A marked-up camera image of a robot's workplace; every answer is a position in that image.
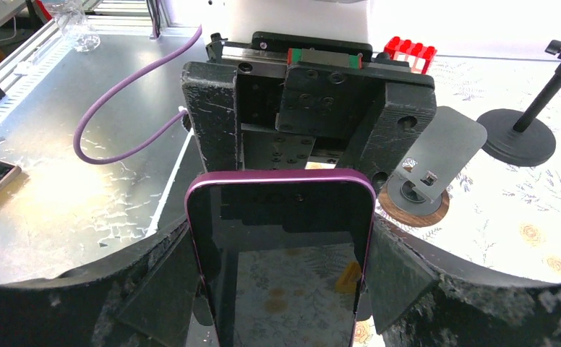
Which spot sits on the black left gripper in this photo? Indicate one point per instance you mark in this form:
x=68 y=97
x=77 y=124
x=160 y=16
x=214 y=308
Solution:
x=298 y=99

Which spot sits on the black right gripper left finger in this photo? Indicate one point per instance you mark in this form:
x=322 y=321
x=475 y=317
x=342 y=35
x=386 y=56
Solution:
x=141 y=295

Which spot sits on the purple-edged smartphone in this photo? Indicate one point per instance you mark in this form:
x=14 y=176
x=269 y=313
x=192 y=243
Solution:
x=281 y=254

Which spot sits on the grey stand on wooden base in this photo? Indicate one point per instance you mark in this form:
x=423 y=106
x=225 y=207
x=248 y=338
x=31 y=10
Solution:
x=416 y=193

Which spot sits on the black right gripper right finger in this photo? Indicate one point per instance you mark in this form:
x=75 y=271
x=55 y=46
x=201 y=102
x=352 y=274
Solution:
x=421 y=295

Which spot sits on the red toy car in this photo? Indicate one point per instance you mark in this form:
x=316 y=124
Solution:
x=418 y=55

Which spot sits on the black round-base phone stand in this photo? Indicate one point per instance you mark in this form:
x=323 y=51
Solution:
x=518 y=138

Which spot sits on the floral patterned mat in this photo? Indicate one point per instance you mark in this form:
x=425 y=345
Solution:
x=502 y=217

